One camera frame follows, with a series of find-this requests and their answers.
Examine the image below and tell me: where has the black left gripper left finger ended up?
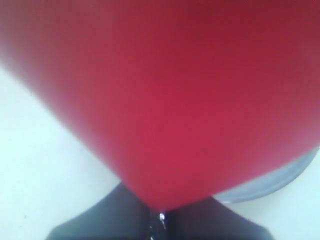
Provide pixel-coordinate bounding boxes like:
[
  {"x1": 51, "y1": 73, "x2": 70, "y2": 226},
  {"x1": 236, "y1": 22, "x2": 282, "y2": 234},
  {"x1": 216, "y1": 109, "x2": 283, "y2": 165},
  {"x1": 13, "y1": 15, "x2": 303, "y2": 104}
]
[{"x1": 47, "y1": 183, "x2": 152, "y2": 240}]

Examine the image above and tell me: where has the round stainless steel plate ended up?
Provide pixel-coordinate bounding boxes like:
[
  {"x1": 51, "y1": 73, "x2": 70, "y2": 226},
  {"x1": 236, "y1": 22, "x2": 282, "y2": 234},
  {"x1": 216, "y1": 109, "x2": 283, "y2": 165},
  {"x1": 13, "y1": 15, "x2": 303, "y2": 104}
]
[{"x1": 213, "y1": 147, "x2": 320, "y2": 204}]

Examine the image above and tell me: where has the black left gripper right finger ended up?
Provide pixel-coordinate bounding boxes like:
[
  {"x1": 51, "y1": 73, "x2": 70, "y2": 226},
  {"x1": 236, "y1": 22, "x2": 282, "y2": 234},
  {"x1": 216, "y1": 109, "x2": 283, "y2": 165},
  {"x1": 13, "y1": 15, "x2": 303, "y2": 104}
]
[{"x1": 165, "y1": 197, "x2": 274, "y2": 240}]

